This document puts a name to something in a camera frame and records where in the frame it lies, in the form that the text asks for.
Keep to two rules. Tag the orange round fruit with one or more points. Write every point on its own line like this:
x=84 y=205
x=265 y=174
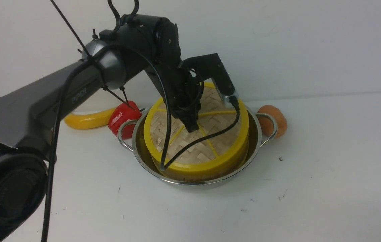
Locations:
x=267 y=126

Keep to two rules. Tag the stainless steel two-handled pot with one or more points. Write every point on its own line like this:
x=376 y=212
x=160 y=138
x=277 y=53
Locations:
x=142 y=155

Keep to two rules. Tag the yellow rimmed bamboo steamer basket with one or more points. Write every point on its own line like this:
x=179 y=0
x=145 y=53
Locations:
x=207 y=173

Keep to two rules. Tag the red bell pepper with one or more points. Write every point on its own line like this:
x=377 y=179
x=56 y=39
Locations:
x=123 y=113

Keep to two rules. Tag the yellow banana-shaped squash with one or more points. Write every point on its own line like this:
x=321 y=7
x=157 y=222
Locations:
x=88 y=121

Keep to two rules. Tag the yellow woven bamboo steamer lid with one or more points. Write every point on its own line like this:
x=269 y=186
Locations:
x=216 y=153

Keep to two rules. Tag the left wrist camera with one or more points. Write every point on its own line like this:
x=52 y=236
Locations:
x=211 y=67

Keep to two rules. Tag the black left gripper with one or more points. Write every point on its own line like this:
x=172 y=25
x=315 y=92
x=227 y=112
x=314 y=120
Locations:
x=183 y=93

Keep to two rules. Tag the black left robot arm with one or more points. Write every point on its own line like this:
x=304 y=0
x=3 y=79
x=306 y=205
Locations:
x=30 y=116

